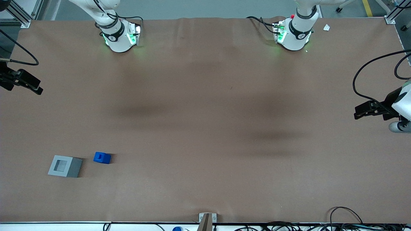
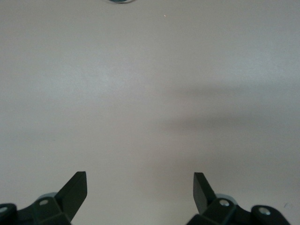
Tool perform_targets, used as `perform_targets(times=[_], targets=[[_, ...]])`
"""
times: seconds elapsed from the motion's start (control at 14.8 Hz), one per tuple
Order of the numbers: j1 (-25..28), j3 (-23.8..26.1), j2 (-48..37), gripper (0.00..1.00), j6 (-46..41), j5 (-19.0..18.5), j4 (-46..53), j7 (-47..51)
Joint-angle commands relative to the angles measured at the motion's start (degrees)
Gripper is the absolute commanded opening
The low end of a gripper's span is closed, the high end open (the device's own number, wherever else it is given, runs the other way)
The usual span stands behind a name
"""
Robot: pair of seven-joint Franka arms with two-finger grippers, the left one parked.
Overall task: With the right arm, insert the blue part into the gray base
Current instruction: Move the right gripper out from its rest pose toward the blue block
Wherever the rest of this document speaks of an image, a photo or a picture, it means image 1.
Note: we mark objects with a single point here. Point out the aluminium frame post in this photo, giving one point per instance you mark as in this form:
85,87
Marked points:
390,19
19,16

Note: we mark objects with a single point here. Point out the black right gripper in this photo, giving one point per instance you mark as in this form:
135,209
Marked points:
4,79

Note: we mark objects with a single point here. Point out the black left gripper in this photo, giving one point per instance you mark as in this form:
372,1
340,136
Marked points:
386,105

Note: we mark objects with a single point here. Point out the white paper scrap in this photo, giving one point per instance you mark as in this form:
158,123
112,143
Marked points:
326,27

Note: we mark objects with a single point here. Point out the black caster wheel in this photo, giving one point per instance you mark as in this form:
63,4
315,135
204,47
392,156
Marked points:
404,28

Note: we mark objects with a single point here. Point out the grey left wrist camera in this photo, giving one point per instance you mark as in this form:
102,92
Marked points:
396,127

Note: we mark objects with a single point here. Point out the white rolling stand base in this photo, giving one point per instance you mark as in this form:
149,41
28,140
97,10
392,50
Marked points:
345,4

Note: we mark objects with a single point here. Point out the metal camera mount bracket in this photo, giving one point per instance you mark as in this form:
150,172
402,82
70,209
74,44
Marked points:
207,221

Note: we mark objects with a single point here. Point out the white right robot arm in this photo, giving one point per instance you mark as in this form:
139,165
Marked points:
118,41

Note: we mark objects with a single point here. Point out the small blue plastic part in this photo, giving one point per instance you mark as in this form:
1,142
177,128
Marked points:
106,159

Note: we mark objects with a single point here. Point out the gray square base block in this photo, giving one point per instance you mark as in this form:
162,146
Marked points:
72,168

